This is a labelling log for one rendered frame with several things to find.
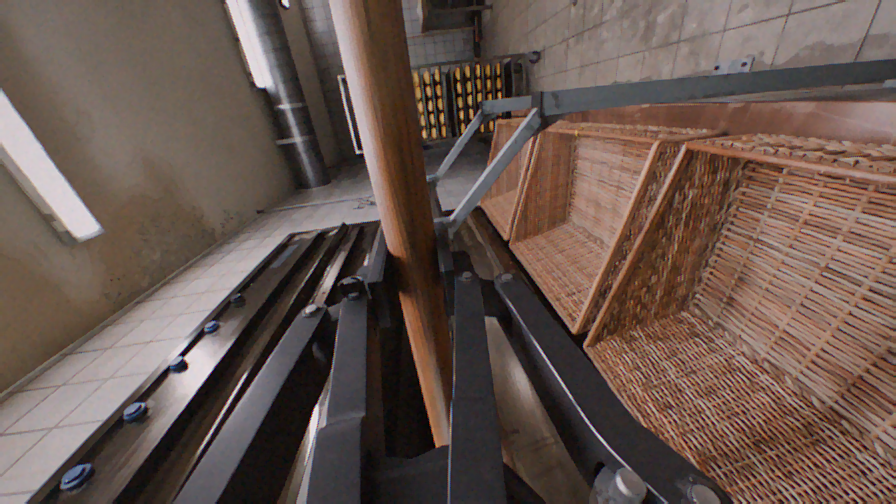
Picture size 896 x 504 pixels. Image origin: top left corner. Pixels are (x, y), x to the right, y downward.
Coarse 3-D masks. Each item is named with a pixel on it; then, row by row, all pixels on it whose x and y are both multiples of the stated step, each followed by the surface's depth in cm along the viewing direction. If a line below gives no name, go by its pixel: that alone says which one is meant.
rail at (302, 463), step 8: (376, 232) 121; (368, 256) 100; (328, 384) 53; (320, 400) 50; (320, 408) 49; (312, 416) 48; (320, 416) 47; (312, 424) 46; (312, 432) 45; (312, 440) 44; (304, 448) 43; (304, 456) 42; (304, 464) 40; (296, 472) 40; (304, 472) 40; (296, 480) 39; (296, 488) 38; (288, 496) 37; (296, 496) 37
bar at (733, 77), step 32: (736, 64) 92; (832, 64) 50; (864, 64) 51; (544, 96) 48; (576, 96) 48; (608, 96) 49; (640, 96) 49; (672, 96) 50; (704, 96) 50; (544, 128) 52; (448, 160) 98; (480, 192) 56; (448, 224) 57
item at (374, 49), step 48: (336, 0) 10; (384, 0) 10; (384, 48) 11; (384, 96) 12; (384, 144) 12; (384, 192) 14; (432, 240) 16; (432, 288) 17; (432, 336) 18; (432, 384) 21; (432, 432) 26
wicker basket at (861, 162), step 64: (704, 192) 49; (768, 192) 45; (832, 192) 37; (704, 256) 57; (768, 256) 47; (832, 256) 38; (640, 320) 64; (704, 320) 60; (768, 320) 48; (832, 320) 39; (640, 384) 55; (704, 384) 51; (768, 384) 46; (832, 384) 40; (704, 448) 43; (768, 448) 40
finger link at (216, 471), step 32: (320, 320) 12; (288, 352) 10; (320, 352) 13; (256, 384) 9; (288, 384) 9; (320, 384) 11; (256, 416) 8; (288, 416) 9; (224, 448) 7; (256, 448) 7; (288, 448) 9; (192, 480) 6; (224, 480) 6; (256, 480) 7
